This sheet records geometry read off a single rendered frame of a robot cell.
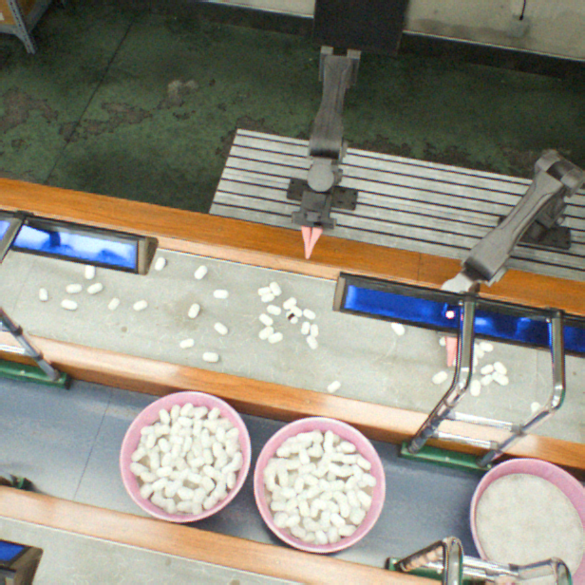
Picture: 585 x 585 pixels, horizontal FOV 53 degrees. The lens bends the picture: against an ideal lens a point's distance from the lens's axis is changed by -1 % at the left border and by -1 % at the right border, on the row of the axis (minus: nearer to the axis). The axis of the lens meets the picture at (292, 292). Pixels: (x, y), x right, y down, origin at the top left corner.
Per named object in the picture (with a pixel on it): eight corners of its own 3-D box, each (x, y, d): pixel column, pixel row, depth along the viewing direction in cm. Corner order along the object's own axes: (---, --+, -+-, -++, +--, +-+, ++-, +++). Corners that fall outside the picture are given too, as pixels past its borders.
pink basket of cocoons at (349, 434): (247, 440, 132) (245, 427, 124) (362, 421, 135) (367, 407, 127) (265, 568, 119) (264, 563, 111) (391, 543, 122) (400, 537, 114)
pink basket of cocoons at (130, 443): (151, 395, 137) (143, 380, 128) (263, 418, 135) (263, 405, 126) (112, 513, 123) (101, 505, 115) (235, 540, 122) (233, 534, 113)
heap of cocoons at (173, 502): (155, 401, 135) (150, 391, 129) (255, 422, 133) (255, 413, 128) (122, 506, 123) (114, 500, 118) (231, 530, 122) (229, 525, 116)
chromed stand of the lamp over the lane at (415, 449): (405, 379, 141) (457, 285, 102) (489, 395, 139) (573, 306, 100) (397, 458, 131) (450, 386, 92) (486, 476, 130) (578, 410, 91)
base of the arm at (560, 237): (582, 234, 155) (581, 213, 158) (507, 219, 156) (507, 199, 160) (569, 250, 162) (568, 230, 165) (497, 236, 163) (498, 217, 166)
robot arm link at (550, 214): (548, 231, 155) (567, 189, 124) (526, 217, 157) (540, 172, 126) (563, 213, 155) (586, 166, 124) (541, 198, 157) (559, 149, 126)
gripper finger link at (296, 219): (316, 261, 132) (324, 220, 130) (285, 255, 133) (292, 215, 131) (318, 258, 139) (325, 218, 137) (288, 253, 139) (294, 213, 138)
